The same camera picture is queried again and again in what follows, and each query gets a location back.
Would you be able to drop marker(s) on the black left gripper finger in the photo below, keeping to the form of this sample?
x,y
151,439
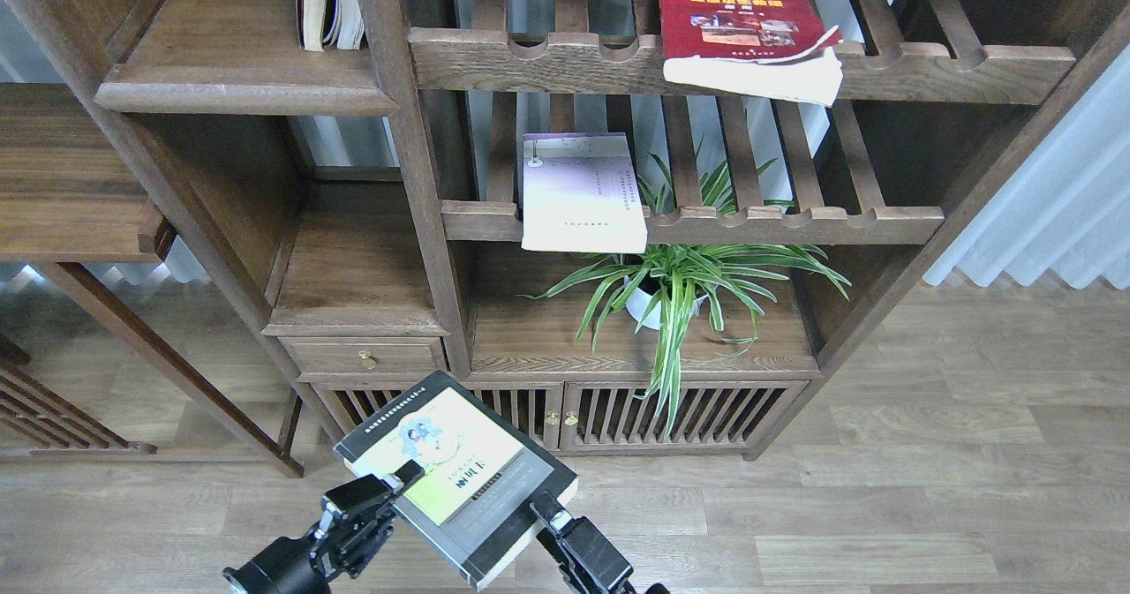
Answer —
x,y
369,533
367,497

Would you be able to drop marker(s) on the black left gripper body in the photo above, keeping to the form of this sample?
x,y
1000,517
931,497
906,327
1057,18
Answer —
x,y
305,565

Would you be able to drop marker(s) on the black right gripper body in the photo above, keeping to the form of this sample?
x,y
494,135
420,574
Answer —
x,y
585,582

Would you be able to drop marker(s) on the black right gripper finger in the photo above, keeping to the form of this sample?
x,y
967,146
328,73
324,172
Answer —
x,y
575,543

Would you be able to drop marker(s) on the green and grey book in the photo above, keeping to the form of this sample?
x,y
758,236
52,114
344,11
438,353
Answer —
x,y
480,473

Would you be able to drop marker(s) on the upright books on shelf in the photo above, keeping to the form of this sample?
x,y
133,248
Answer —
x,y
325,24

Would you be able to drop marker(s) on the brass drawer knob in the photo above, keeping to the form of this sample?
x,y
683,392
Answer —
x,y
366,360

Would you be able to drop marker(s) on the white plant pot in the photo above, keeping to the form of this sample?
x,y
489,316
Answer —
x,y
644,304

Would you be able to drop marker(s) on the green spider plant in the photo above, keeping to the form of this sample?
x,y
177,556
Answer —
x,y
696,272

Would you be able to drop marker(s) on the wooden side furniture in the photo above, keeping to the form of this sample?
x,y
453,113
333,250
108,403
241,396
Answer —
x,y
54,426

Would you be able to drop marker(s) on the dark wooden bookshelf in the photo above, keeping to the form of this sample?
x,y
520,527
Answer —
x,y
366,200

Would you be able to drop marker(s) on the pale lavender book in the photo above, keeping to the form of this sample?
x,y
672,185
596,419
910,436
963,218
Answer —
x,y
579,194

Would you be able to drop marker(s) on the red cover book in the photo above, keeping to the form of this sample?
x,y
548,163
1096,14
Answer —
x,y
778,49

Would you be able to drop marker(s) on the white curtain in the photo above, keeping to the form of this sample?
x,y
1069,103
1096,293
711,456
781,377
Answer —
x,y
1066,209

